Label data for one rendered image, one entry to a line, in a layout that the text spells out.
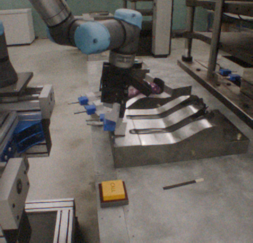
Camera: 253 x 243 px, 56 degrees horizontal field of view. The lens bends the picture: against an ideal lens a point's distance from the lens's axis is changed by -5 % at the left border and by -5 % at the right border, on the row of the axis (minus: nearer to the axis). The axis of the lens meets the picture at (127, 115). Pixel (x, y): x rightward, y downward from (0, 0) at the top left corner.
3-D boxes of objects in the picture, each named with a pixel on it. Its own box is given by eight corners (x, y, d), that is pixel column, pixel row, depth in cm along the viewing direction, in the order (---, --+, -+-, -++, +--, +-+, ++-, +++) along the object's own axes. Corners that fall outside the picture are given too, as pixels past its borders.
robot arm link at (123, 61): (133, 47, 73) (139, 57, 67) (131, 61, 76) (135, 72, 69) (108, 44, 72) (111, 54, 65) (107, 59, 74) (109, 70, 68)
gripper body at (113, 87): (99, 92, 81) (103, 57, 74) (124, 94, 82) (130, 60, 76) (100, 104, 74) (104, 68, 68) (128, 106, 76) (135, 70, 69)
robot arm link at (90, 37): (64, 52, 61) (95, 45, 69) (96, 59, 55) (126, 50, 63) (62, 20, 58) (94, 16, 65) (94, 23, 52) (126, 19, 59)
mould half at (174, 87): (99, 126, 108) (97, 103, 103) (81, 104, 128) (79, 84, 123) (190, 104, 127) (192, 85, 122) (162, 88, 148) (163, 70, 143)
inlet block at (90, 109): (75, 121, 107) (74, 109, 104) (73, 116, 111) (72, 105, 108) (104, 115, 112) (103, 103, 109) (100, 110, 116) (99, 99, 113)
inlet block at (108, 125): (86, 134, 82) (87, 121, 79) (86, 125, 86) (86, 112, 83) (125, 134, 84) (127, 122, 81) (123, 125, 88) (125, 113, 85)
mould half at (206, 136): (114, 168, 83) (113, 134, 77) (107, 129, 106) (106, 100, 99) (246, 152, 90) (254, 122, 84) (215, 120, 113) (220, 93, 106)
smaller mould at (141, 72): (119, 80, 160) (119, 70, 157) (116, 73, 173) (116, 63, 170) (149, 78, 163) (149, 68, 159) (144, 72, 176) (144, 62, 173)
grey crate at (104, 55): (89, 62, 415) (88, 49, 404) (87, 57, 449) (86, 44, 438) (123, 59, 428) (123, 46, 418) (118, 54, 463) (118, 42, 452)
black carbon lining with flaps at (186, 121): (129, 140, 86) (130, 116, 81) (122, 118, 100) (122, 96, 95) (221, 131, 91) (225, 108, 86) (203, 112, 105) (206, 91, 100)
